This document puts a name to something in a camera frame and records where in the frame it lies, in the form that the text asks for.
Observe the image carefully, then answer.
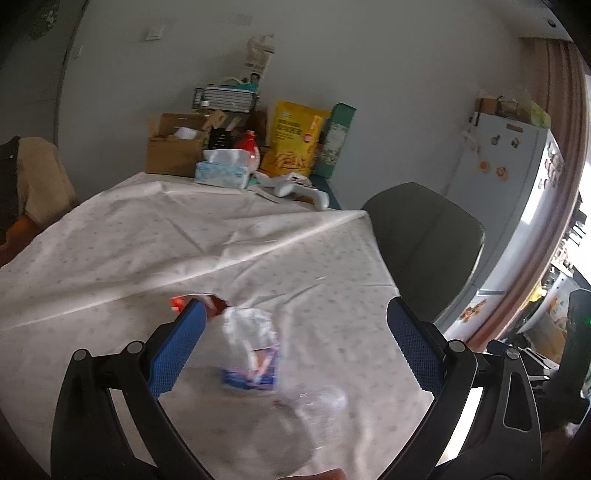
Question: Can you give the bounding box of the open cardboard box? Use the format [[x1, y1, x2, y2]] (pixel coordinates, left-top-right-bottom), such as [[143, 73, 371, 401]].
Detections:
[[145, 113, 213, 178]]

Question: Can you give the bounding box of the beige chair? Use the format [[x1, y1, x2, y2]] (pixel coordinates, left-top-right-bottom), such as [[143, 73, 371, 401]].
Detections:
[[16, 137, 79, 227]]

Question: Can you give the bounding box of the red bottle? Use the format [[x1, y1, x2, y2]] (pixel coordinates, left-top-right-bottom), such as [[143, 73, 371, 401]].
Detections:
[[233, 130, 262, 171]]

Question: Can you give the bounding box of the brown wooden door frame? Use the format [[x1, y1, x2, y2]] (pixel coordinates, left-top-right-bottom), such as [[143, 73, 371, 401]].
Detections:
[[503, 37, 591, 342]]

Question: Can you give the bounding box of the grey upholstered chair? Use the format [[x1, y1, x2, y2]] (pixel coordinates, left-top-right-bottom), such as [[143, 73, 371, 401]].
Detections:
[[360, 182, 486, 333]]

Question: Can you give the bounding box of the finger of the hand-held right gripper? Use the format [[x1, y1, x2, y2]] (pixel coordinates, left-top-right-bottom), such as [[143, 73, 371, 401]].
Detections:
[[519, 348, 563, 384]]

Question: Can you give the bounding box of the clear plastic bag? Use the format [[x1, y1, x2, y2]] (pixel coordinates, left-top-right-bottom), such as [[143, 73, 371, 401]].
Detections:
[[277, 385, 349, 457]]

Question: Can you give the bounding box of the white paper bag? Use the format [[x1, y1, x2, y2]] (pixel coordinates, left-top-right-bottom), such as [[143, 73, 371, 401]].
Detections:
[[242, 34, 277, 90]]

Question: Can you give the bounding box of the basket on refrigerator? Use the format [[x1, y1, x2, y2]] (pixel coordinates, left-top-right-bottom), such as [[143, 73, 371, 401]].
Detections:
[[475, 95, 532, 121]]

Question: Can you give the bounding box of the blue tissue pack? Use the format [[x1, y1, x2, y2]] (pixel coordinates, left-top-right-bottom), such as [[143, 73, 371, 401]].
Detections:
[[194, 148, 252, 190]]

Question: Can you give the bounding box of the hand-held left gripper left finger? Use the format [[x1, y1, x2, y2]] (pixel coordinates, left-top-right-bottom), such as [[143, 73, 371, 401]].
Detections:
[[50, 299, 206, 480]]

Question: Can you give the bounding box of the yellow snack bag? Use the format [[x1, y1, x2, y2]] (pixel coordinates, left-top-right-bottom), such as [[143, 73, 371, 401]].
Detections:
[[261, 100, 331, 178]]

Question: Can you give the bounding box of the white refrigerator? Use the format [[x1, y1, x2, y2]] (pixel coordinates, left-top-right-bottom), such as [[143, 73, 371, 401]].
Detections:
[[441, 113, 566, 344]]

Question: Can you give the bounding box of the hanging plant decoration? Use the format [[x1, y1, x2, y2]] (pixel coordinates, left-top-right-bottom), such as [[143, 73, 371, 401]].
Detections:
[[28, 0, 77, 40]]

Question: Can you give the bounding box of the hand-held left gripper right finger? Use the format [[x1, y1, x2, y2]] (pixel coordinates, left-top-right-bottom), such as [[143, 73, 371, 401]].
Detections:
[[383, 296, 542, 480]]

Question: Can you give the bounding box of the black wire rack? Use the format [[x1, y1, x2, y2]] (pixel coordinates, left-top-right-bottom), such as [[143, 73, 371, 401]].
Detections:
[[193, 87, 259, 114]]

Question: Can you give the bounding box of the white game controller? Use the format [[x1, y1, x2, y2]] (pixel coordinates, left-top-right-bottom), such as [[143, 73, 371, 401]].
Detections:
[[255, 171, 329, 209]]

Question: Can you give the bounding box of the white dotted tablecloth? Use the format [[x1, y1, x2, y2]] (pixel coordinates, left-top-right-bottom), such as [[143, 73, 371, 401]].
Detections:
[[0, 172, 444, 480]]

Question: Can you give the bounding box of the red wrapper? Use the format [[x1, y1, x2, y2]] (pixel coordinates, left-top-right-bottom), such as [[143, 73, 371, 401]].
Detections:
[[170, 295, 229, 320]]

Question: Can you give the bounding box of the grey door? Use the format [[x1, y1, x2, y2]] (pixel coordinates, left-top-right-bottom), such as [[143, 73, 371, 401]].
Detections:
[[0, 0, 88, 153]]

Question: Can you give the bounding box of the tall green box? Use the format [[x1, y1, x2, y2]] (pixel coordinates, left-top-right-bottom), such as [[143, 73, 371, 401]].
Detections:
[[311, 102, 357, 180]]

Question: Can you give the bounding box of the blue and white packet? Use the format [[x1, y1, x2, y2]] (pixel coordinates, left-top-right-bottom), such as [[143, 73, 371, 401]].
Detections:
[[219, 307, 280, 393]]

